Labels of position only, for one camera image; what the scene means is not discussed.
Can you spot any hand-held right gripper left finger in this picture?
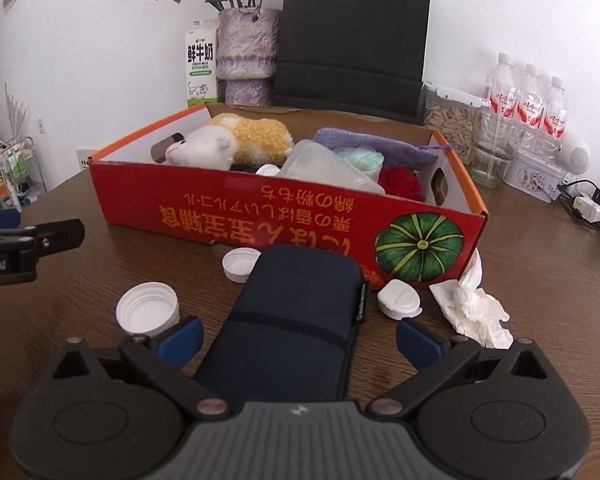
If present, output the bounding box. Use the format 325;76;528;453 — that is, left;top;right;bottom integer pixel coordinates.
52;316;231;416

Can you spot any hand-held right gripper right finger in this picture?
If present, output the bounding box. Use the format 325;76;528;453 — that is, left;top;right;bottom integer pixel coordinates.
367;319;552;418

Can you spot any large white jar lid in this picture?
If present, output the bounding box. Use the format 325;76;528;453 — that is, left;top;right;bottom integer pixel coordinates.
116;282;181;338

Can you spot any navy blue zip case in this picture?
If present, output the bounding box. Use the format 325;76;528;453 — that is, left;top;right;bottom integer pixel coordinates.
194;245;367;403

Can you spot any red cardboard box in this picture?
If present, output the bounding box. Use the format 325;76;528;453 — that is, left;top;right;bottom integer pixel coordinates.
88;103;490;288

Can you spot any red fabric rose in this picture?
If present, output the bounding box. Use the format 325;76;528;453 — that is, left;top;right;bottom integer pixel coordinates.
378;164;427;202

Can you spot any purple drawstring pouch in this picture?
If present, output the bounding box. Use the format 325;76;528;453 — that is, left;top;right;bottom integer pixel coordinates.
312;126;452;171

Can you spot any pale round bundle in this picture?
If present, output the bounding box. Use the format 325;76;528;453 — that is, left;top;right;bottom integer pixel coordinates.
334;146;385;177

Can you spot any clear plastic jar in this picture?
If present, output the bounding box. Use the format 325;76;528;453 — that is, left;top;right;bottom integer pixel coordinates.
278;139;387;196

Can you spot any white yellow plush toy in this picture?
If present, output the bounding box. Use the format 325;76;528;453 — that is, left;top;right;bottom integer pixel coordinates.
165;112;295;177

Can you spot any clear container of seeds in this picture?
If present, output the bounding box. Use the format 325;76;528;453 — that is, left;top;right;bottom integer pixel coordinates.
422;81;487;165

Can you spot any white flip-top cap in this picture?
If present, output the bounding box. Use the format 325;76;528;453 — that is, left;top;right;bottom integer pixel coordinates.
377;279;424;320

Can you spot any metal storage rack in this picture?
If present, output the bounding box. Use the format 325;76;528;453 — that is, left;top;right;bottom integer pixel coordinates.
0;132;48;213

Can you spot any crumpled white tissue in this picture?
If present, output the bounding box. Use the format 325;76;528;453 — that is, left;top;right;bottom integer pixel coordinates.
428;249;514;350

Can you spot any small white bottle cap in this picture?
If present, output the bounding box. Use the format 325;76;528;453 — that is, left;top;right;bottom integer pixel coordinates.
222;248;262;284

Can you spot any dried pampas grass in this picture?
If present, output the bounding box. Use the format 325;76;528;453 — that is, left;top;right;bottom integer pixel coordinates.
4;82;31;138

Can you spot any clear drinking glass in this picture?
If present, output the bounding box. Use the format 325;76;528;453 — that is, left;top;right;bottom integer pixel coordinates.
470;110;526;189

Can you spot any white plug adapter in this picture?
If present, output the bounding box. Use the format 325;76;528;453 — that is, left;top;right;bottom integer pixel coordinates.
572;196;600;222

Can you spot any white green milk carton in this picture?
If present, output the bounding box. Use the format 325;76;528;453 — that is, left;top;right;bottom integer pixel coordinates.
184;16;220;109

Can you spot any white round speaker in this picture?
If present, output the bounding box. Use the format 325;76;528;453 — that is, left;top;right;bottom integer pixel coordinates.
556;141;594;172

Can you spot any red label water bottle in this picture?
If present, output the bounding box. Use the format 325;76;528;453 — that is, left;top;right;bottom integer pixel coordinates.
517;63;546;136
542;76;568;151
482;52;518;126

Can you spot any purple textured vase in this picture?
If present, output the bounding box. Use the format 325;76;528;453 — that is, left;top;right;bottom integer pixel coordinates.
216;6;282;107

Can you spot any black paper bag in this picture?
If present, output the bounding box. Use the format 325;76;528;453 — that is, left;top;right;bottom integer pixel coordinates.
271;0;433;125

